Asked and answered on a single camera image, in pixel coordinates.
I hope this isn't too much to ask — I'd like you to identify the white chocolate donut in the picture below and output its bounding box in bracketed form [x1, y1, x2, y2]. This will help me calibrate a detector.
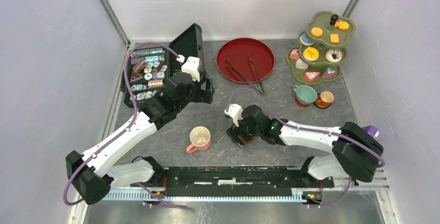
[325, 49, 343, 63]

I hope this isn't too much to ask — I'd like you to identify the pink mug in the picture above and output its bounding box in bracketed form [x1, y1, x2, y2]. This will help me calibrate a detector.
[186, 126, 211, 153]

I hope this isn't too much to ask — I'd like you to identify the purple cable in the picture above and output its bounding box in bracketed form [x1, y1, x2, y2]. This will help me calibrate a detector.
[63, 41, 188, 210]
[227, 87, 387, 208]

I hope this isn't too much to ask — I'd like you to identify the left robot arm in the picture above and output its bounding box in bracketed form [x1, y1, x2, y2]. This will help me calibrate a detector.
[63, 72, 215, 206]

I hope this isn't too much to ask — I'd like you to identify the mint green cup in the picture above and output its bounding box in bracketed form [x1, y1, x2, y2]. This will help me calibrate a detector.
[294, 85, 318, 105]

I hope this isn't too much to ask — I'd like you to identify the blue frosted donut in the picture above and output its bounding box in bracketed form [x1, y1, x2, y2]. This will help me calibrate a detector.
[299, 33, 314, 46]

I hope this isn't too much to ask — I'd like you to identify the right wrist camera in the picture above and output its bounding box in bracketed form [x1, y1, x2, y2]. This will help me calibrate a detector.
[224, 104, 243, 127]

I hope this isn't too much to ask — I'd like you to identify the small orange cup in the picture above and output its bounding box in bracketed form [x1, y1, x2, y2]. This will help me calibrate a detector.
[314, 91, 335, 106]

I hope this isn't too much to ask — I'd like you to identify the green three-tier stand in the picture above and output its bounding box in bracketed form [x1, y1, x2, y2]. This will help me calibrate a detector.
[286, 11, 356, 87]

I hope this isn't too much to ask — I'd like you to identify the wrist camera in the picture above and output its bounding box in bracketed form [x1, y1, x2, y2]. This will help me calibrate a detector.
[181, 57, 201, 82]
[224, 104, 243, 127]

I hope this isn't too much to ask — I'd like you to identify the orange square cracker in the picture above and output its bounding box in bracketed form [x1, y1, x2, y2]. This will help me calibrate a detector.
[330, 33, 339, 44]

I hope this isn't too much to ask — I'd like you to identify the red round tray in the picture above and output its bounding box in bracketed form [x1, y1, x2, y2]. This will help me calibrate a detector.
[216, 38, 275, 84]

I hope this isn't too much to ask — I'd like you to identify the purple triangle cake slice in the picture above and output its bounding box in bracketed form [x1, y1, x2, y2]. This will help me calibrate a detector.
[321, 67, 338, 79]

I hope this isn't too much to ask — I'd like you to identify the round orange cookie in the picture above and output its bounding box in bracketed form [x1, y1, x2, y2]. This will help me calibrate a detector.
[310, 27, 323, 37]

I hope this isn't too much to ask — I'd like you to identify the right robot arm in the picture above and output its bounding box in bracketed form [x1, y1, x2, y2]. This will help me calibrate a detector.
[224, 104, 384, 187]

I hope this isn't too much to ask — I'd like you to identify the pink strawberry cake slice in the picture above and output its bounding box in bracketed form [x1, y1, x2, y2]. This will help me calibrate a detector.
[304, 71, 320, 83]

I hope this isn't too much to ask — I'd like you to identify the pink roll cake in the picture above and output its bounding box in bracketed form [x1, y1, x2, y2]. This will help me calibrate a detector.
[289, 48, 299, 61]

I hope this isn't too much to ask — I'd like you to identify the red round coaster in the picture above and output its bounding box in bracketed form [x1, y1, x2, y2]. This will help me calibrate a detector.
[295, 97, 310, 108]

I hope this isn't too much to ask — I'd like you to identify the orange smiley coaster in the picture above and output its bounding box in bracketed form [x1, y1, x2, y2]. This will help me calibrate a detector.
[314, 104, 331, 109]

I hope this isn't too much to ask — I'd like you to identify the white roll cake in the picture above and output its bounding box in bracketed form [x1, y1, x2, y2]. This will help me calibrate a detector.
[295, 59, 309, 70]

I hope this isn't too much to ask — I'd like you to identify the purple plastic holder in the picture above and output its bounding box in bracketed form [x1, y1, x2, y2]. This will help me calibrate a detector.
[362, 125, 379, 138]

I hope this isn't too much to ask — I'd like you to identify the black open case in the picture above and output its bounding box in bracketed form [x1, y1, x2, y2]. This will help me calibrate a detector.
[122, 23, 205, 108]

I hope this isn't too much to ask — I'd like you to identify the orange bear cookie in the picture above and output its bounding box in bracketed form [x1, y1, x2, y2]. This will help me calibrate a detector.
[334, 21, 350, 31]

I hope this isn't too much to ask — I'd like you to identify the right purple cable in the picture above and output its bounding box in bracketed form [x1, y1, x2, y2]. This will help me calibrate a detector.
[227, 87, 387, 208]

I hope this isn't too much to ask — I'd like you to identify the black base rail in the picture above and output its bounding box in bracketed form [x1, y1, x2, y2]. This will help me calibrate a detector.
[143, 157, 335, 198]

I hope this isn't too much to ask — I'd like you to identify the yellow frosted donut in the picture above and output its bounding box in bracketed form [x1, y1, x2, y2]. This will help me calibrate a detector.
[303, 46, 320, 61]

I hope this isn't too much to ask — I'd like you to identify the brown saucer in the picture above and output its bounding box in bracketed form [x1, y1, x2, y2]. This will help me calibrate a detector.
[238, 135, 254, 147]

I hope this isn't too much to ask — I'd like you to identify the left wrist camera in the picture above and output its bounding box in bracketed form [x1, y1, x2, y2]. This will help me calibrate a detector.
[181, 57, 201, 82]

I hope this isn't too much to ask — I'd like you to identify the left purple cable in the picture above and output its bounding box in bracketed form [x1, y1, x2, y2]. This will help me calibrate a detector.
[63, 41, 188, 210]

